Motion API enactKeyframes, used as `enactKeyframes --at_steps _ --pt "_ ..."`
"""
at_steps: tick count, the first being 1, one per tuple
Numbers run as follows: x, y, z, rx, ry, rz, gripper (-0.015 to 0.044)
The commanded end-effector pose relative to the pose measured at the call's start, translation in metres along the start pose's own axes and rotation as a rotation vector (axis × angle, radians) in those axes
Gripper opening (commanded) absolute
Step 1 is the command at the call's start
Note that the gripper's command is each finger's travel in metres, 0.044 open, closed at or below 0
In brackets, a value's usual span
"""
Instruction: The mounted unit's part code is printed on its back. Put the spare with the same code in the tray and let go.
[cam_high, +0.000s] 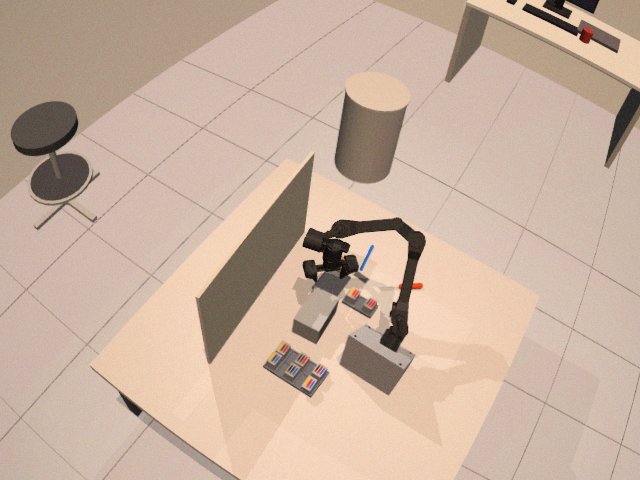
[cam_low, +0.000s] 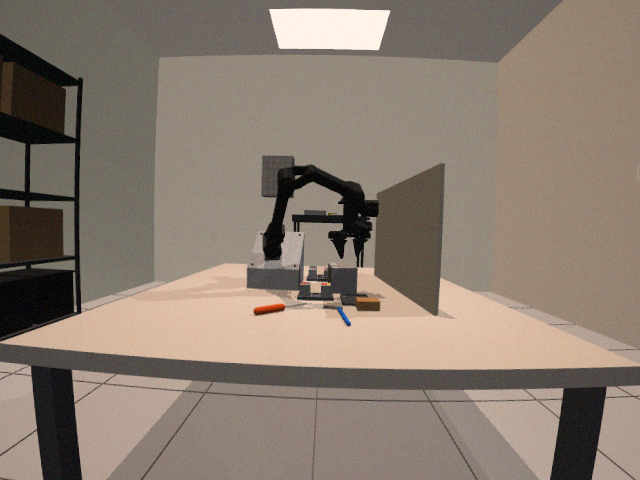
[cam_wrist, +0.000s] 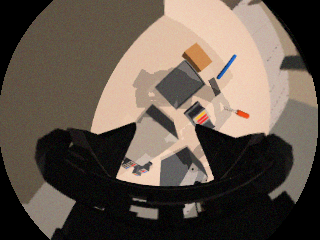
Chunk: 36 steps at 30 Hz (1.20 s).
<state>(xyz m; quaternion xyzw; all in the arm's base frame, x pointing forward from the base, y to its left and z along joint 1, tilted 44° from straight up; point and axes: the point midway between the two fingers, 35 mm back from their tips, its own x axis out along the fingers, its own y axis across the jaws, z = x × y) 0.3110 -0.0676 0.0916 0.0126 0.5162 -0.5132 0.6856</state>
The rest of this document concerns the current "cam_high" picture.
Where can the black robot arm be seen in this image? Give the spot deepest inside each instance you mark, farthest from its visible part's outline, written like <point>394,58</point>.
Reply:
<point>318,241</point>

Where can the olive-grey flat panel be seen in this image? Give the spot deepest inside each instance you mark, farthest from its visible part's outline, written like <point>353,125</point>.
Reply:
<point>235,285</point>

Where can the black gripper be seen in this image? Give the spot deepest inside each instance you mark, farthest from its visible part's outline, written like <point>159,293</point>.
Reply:
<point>349,265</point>

